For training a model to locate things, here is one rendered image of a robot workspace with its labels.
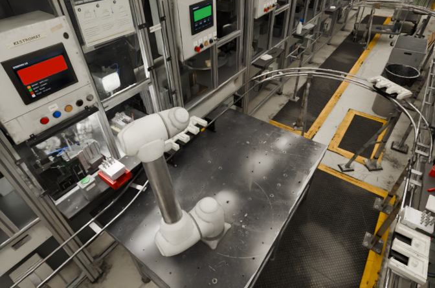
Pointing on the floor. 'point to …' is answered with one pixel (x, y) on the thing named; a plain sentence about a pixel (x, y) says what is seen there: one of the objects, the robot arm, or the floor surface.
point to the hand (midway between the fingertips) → (127, 123)
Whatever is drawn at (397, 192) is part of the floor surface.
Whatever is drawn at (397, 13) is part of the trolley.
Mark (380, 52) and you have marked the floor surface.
